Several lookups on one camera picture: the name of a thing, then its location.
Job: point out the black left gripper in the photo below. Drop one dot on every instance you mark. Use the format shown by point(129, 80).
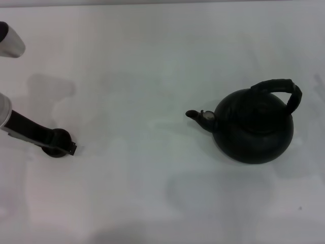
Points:
point(30, 129)

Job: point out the small dark brown teacup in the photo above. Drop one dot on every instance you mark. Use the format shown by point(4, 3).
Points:
point(57, 154)

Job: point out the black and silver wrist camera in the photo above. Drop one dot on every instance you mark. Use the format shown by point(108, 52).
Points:
point(12, 43)

